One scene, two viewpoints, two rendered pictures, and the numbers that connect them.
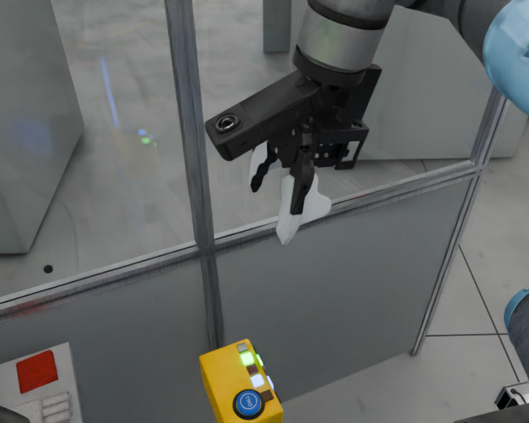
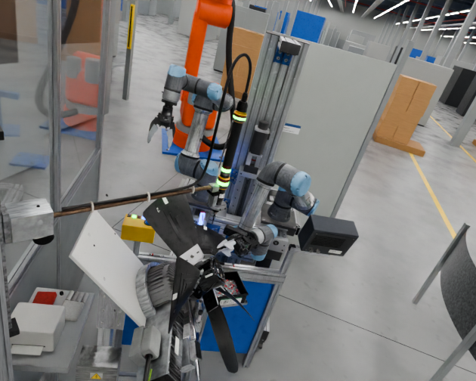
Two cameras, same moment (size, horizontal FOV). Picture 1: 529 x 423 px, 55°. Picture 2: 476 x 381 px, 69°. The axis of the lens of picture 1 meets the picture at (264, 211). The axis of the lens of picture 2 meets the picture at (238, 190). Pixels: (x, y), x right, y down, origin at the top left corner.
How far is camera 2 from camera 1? 139 cm
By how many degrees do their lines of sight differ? 65
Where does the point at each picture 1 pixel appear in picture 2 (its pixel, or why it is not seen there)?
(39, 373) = (48, 297)
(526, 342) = (187, 167)
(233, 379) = (138, 221)
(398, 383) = not seen: hidden behind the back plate
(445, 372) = not seen: hidden behind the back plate
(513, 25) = (211, 88)
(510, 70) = (214, 94)
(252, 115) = (168, 116)
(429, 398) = not seen: hidden behind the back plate
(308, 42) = (172, 97)
